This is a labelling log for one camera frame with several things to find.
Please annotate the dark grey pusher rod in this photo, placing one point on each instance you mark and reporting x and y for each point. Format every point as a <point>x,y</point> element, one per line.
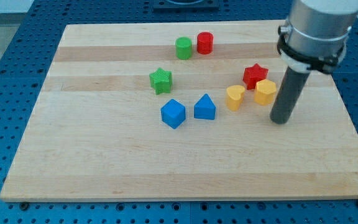
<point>290,90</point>

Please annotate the wooden board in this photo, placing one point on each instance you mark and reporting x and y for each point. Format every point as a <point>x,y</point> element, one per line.
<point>96,133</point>

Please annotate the blue triangle block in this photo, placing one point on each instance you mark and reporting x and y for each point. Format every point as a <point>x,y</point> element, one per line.
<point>205,108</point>

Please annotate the green star block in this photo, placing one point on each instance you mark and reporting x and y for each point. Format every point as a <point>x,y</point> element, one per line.
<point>161,81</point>

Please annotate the red star block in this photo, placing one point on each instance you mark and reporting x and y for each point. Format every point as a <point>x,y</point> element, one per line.
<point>254,74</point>

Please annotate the red cylinder block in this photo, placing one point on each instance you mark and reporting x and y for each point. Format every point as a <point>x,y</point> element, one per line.
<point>205,43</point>

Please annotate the yellow pentagon block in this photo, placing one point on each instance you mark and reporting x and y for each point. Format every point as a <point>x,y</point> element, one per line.
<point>264,92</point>

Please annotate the blue cube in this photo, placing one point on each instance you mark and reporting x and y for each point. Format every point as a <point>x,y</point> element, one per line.
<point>173,113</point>

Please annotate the yellow heart block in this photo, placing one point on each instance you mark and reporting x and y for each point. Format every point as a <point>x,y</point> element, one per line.
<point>234,97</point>

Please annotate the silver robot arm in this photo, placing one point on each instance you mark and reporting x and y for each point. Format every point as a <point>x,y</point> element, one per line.
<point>315,33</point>

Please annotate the green cylinder block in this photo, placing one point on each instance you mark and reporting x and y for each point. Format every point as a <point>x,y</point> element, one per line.
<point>183,48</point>

